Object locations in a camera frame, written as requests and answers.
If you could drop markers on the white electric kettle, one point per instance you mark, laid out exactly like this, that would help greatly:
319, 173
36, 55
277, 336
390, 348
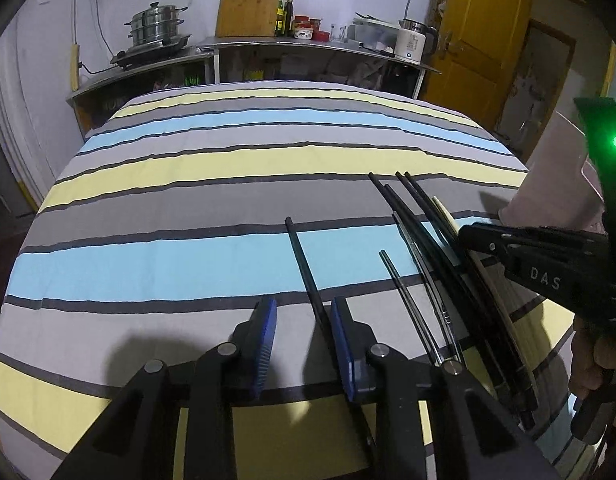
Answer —
410, 42

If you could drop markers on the grey plastic storage box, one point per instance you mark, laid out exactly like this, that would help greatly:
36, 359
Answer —
372, 35

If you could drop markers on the steel steamer pot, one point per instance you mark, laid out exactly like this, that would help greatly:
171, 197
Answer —
155, 22

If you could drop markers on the striped bed sheet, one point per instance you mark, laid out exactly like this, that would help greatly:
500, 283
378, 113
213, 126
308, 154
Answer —
188, 200

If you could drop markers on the wooden cutting board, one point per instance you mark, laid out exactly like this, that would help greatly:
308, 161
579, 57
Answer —
250, 5

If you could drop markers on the black chopstick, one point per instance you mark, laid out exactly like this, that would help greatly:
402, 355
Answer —
375, 182
390, 193
303, 255
413, 183
404, 183

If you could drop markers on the dark glass bottle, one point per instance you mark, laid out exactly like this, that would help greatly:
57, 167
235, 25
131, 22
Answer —
288, 17

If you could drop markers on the person's right hand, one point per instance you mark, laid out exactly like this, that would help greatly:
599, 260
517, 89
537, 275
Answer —
582, 365

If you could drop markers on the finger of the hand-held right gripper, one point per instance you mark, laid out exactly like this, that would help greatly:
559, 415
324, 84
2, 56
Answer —
517, 245

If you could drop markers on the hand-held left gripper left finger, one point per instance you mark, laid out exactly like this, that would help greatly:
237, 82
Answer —
265, 340

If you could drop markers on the metal kitchen counter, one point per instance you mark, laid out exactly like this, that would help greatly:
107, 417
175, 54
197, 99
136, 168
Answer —
308, 46

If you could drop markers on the clear drinking glass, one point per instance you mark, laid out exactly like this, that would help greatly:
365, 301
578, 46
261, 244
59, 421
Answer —
336, 33

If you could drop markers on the yellow power strip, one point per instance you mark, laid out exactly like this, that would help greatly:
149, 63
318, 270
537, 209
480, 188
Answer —
75, 67

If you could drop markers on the pink plastic utensil holder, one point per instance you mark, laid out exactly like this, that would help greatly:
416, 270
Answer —
552, 175

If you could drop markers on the wooden chopstick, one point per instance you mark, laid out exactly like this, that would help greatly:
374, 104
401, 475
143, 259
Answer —
502, 305
441, 211

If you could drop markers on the yellow wooden door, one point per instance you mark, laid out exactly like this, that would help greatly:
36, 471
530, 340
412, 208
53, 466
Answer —
480, 40

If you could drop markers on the brown inner door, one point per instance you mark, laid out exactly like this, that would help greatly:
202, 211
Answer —
542, 85

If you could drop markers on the green glass bottle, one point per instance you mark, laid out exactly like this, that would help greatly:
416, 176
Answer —
279, 17

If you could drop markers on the red round container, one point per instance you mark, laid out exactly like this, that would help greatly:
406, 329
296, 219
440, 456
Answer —
321, 36

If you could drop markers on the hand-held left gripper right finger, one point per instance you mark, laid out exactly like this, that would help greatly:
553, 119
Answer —
343, 345

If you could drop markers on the black induction cooker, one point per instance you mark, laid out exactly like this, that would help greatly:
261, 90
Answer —
148, 52

